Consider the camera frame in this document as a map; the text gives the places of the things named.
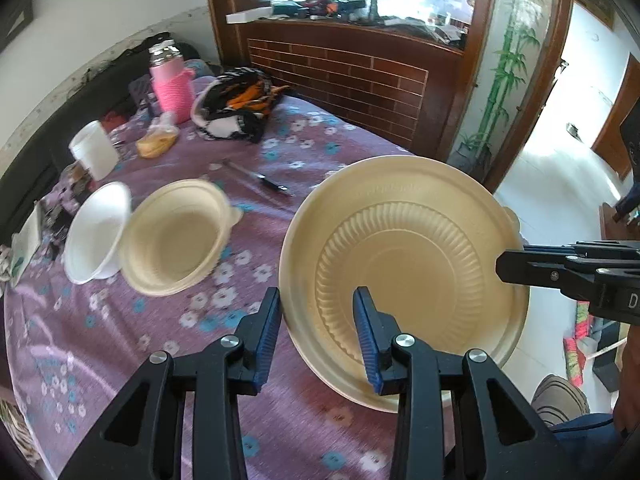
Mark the black orange patterned scarf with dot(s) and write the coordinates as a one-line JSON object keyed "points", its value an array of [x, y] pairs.
{"points": [[230, 110]]}

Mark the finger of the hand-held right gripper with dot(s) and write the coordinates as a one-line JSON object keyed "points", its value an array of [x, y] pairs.
{"points": [[590, 250], [535, 267]]}

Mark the large beige ribbed bowl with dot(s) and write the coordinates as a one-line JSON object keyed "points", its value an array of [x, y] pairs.
{"points": [[415, 240]]}

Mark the pink knit-sleeved bottle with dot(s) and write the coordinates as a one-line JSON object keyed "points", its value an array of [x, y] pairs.
{"points": [[172, 90]]}

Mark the person's right forearm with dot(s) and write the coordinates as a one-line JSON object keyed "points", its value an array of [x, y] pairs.
{"points": [[629, 395]]}

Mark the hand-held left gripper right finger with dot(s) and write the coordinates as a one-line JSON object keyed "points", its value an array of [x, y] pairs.
{"points": [[367, 345]]}

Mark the white work gloves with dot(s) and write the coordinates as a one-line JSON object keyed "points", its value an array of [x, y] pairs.
{"points": [[6, 265]]}

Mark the purple floral tablecloth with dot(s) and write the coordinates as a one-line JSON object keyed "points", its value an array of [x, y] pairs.
{"points": [[75, 340]]}

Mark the small white bowl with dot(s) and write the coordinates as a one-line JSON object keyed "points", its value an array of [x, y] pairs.
{"points": [[95, 235]]}

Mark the white plastic tub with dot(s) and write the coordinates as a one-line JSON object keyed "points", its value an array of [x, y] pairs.
{"points": [[95, 152]]}

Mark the colourful patterned cloth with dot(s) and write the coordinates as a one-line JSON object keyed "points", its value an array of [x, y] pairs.
{"points": [[580, 345]]}

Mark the person's blue jeans leg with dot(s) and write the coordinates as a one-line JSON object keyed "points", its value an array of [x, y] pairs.
{"points": [[585, 435]]}

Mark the white flat box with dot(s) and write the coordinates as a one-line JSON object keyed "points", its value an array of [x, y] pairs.
{"points": [[249, 15]]}

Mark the small beige bowl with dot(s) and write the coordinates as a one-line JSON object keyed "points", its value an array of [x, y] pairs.
{"points": [[175, 240]]}

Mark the clear bag of yellow food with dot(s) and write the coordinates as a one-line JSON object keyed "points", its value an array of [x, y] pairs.
{"points": [[155, 142]]}

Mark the black pen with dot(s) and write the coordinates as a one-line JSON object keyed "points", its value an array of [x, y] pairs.
{"points": [[260, 176]]}

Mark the wooden door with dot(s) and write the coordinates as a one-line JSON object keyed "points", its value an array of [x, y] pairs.
{"points": [[620, 125]]}

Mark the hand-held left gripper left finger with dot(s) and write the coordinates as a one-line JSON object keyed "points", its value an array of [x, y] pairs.
{"points": [[265, 345]]}

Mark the bamboo wall painting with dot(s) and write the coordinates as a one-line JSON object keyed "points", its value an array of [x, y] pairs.
{"points": [[510, 60]]}

